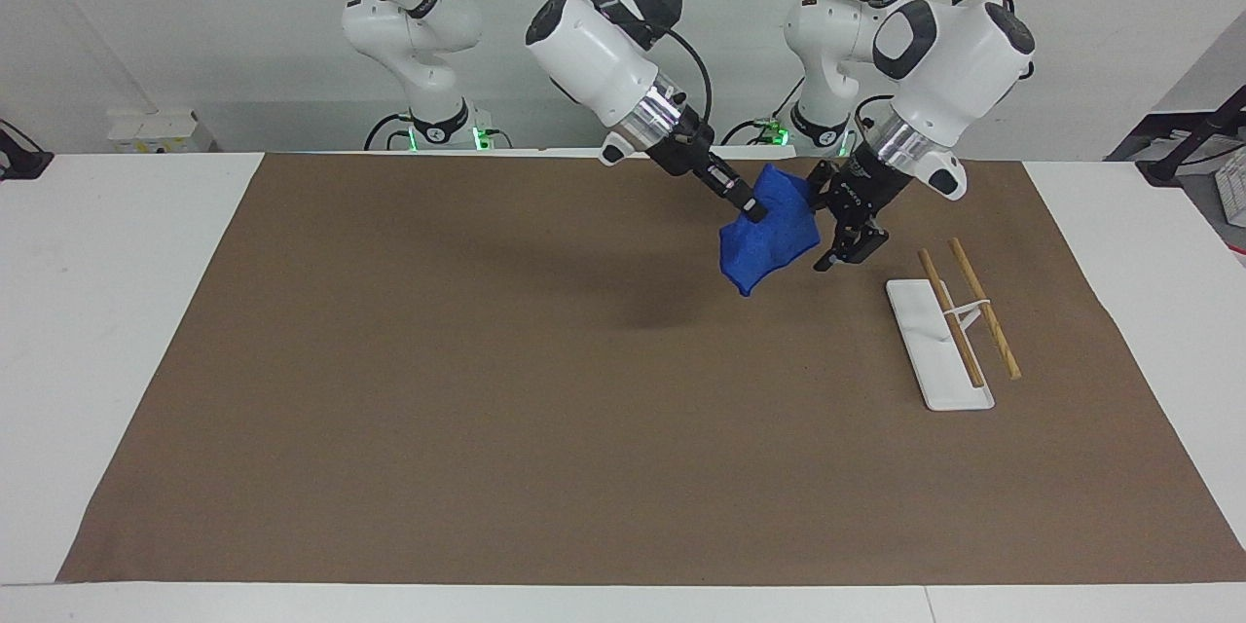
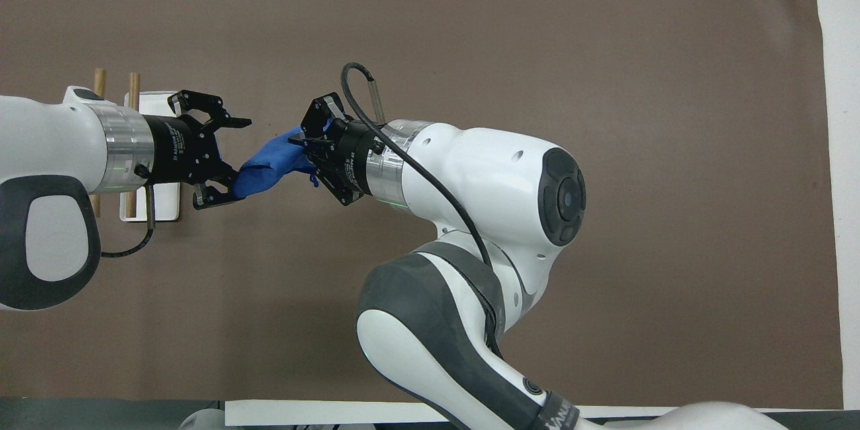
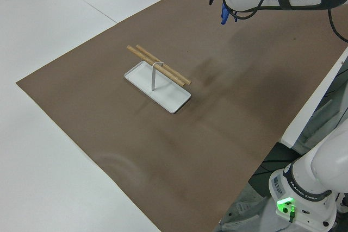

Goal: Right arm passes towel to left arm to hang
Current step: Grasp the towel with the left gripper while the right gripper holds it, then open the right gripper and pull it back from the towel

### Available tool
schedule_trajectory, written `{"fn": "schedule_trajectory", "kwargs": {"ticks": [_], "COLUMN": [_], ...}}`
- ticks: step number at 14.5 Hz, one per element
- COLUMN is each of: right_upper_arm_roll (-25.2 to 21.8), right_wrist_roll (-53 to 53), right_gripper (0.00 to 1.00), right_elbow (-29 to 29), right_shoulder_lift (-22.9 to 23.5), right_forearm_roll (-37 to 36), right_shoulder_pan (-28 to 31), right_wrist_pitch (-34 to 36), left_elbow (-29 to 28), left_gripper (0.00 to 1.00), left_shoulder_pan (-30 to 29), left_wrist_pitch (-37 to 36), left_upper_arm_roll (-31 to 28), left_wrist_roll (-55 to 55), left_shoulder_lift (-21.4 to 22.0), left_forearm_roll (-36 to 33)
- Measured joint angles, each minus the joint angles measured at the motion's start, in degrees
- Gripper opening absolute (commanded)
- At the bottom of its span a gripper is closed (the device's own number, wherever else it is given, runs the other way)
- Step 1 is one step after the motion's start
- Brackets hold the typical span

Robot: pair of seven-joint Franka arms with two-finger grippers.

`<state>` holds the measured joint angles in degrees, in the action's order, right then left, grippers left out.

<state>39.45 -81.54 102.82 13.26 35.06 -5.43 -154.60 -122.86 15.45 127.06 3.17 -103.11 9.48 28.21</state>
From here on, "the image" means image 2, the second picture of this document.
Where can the wooden towel rack white base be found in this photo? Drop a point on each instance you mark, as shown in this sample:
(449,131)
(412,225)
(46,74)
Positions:
(161,201)

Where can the blue towel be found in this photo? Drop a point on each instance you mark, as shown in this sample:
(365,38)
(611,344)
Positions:
(272,164)

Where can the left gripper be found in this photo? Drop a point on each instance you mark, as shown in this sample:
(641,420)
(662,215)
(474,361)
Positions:
(176,149)

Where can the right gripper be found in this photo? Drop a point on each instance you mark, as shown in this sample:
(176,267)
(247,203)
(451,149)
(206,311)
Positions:
(351,158)

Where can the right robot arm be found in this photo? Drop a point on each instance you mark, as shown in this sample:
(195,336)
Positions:
(484,175)

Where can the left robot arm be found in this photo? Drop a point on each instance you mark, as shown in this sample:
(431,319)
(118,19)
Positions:
(47,141)

